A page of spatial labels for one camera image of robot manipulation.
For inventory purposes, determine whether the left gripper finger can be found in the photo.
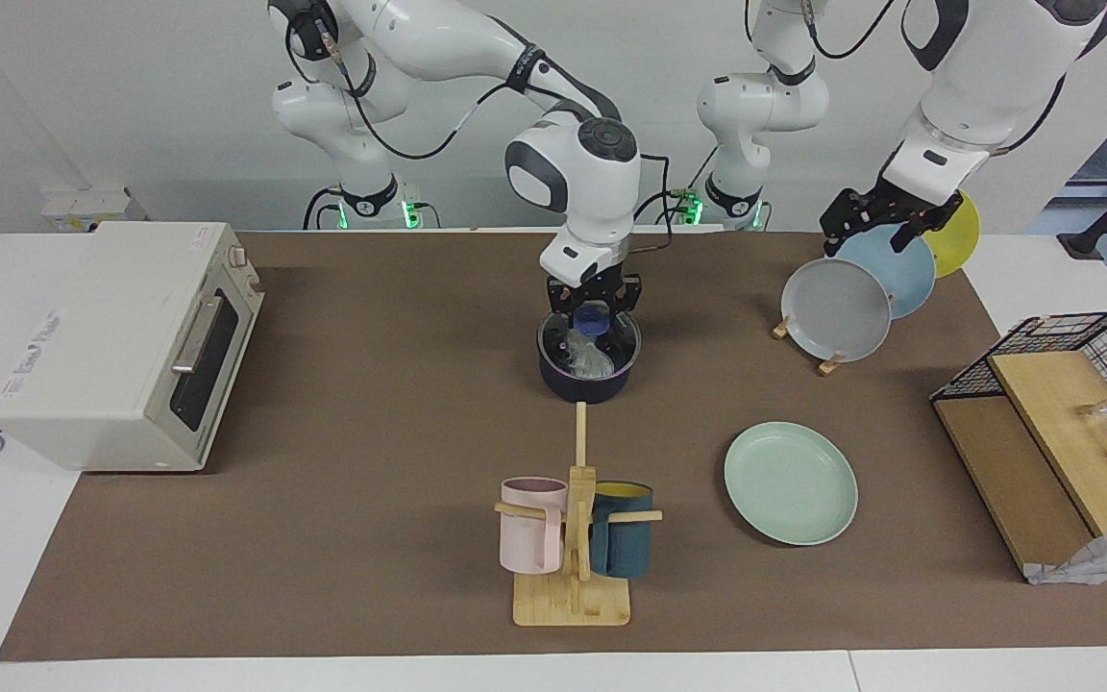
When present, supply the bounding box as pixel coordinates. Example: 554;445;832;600
820;188;883;258
890;215;937;249

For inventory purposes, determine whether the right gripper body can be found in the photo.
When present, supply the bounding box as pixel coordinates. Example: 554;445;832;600
567;269;624;335

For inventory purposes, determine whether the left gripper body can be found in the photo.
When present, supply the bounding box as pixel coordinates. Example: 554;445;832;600
875;187;965;232

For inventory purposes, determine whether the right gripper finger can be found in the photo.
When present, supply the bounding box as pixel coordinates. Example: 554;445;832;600
609;274;642;364
545;276;578;355

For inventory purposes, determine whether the clear white vermicelli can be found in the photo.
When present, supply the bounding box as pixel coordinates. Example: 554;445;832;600
563;332;618;382

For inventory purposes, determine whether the light blue plate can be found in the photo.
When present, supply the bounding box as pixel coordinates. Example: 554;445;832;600
836;223;938;321

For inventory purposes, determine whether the yellow plate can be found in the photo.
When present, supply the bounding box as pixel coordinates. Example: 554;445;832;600
921;189;982;280

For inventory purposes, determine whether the dark blue cooking pot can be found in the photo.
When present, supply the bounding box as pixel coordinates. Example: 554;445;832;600
536;308;644;405

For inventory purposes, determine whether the grey plate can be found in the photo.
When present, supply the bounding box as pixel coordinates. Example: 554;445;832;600
781;258;893;363

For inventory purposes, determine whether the wooden plate rack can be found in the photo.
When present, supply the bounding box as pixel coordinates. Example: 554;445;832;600
771;309;845;377

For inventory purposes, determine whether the light green plate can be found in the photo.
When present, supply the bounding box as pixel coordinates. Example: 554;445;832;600
723;421;860;548

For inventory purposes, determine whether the pink mug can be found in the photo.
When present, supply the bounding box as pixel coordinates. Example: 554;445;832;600
498;476;570;577

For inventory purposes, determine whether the dark teal mug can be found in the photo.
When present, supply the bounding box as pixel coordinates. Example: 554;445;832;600
588;480;656;581

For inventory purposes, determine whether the wooden shelf rack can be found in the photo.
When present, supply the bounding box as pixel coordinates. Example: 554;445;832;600
932;350;1107;580

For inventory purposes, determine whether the wooden mug stand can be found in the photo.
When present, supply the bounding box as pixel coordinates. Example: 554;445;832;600
493;402;664;629

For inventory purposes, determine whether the white patterned bag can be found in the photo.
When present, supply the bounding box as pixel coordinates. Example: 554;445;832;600
1023;522;1107;586

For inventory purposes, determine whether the white toaster oven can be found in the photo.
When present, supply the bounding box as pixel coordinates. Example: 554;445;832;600
0;221;266;473

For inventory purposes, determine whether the white socket box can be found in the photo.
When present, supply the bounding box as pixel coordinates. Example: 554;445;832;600
41;186;148;233

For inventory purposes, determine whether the black wire basket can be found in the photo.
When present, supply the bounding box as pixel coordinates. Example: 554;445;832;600
929;309;1107;445

